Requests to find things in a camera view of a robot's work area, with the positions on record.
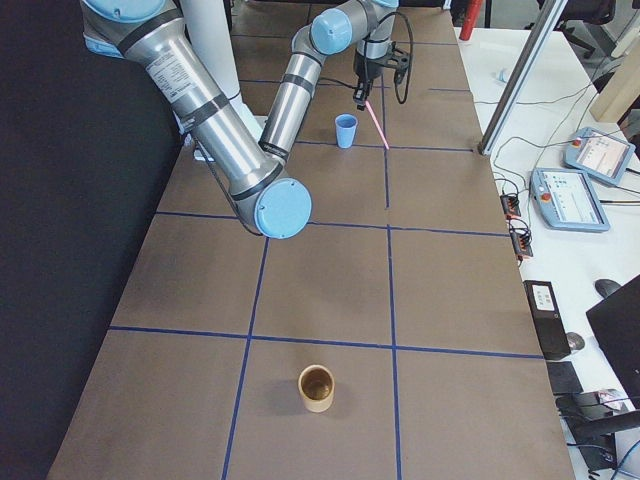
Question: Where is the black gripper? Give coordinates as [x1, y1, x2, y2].
[353, 41, 409, 110]

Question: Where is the pink chopstick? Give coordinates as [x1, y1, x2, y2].
[365, 100, 390, 151]

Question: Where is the blue ribbed paper cup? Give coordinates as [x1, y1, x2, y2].
[334, 113, 358, 149]

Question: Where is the bamboo wooden cup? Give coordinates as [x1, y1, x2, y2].
[297, 364, 335, 413]

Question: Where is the blue tape line lengthwise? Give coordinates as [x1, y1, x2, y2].
[380, 75, 391, 210]

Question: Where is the blue tape line crosswise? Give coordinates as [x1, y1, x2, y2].
[294, 140, 475, 153]

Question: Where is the red tube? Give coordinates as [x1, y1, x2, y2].
[459, 0, 484, 41]

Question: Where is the orange black connector far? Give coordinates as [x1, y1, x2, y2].
[500, 193, 521, 220]

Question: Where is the orange black connector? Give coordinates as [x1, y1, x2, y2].
[509, 222, 533, 260]
[500, 193, 521, 220]

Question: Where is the orange black connector near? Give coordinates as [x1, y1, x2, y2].
[509, 222, 533, 260]

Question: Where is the far teach pendant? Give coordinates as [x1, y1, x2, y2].
[563, 127, 635, 187]

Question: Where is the teach pendant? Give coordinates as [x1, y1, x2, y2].
[563, 127, 635, 187]
[530, 168, 610, 233]

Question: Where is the near teach pendant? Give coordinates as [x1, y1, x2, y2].
[530, 168, 610, 233]

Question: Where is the black power adapter box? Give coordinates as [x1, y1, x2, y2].
[523, 280, 571, 361]

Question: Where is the black computer mouse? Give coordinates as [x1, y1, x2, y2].
[594, 278, 621, 299]

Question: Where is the black monitor corner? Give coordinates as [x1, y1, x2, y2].
[586, 276, 639, 407]

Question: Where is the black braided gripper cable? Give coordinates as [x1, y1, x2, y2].
[362, 10, 415, 105]

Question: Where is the aluminium frame post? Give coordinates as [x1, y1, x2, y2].
[478, 0, 567, 156]

